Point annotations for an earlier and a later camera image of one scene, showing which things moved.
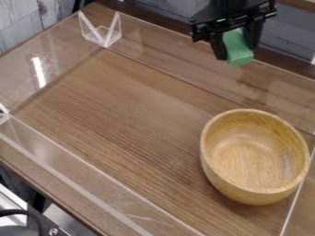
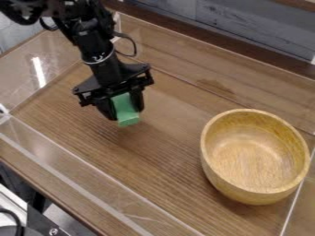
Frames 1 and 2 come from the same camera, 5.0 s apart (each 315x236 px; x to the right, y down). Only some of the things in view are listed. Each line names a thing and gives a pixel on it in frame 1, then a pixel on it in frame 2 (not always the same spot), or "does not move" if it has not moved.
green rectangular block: [239, 52] -> [126, 110]
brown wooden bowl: [255, 155] does not move
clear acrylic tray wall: [74, 186] does not move
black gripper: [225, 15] -> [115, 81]
